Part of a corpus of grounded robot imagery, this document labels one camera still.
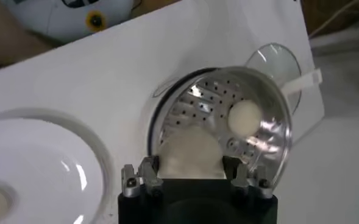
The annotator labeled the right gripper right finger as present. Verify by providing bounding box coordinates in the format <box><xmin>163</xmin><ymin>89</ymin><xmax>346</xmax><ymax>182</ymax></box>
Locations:
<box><xmin>222</xmin><ymin>155</ymin><xmax>274</xmax><ymax>199</ymax></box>

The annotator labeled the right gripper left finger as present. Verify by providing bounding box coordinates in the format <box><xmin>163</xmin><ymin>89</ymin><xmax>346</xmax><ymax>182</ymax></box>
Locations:
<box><xmin>121</xmin><ymin>155</ymin><xmax>165</xmax><ymax>198</ymax></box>

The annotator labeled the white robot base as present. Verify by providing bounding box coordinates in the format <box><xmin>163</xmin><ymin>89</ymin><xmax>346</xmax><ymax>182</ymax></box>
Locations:
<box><xmin>0</xmin><ymin>0</ymin><xmax>136</xmax><ymax>43</ymax></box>

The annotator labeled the stainless steel steamer basket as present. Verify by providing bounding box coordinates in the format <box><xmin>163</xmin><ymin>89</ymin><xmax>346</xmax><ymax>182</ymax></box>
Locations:
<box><xmin>147</xmin><ymin>66</ymin><xmax>293</xmax><ymax>189</ymax></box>

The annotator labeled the white round plate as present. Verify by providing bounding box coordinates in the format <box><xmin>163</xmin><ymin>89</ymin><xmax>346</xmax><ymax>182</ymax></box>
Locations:
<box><xmin>0</xmin><ymin>108</ymin><xmax>116</xmax><ymax>224</ymax></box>

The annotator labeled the glass lid with white handle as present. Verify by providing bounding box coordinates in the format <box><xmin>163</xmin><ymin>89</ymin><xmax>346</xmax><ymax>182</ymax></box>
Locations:
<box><xmin>244</xmin><ymin>42</ymin><xmax>323</xmax><ymax>115</ymax></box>

